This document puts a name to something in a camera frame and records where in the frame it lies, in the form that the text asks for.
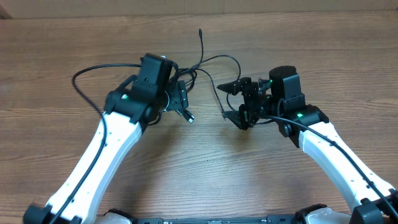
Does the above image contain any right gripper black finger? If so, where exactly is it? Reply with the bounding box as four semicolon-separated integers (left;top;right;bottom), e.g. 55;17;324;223
224;105;258;130
217;77;251;95

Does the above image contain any thin black cable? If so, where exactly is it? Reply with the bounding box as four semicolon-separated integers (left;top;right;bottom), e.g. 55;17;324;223
183;28;228;121

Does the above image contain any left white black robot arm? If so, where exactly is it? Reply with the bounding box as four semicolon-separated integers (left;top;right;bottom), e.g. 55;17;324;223
22;54;187;223

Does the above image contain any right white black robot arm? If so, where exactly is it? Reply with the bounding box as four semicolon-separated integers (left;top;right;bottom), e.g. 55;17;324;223
218;65;397;223

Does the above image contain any cardboard backdrop panel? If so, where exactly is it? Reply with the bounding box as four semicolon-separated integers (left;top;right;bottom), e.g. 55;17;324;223
1;0;397;19

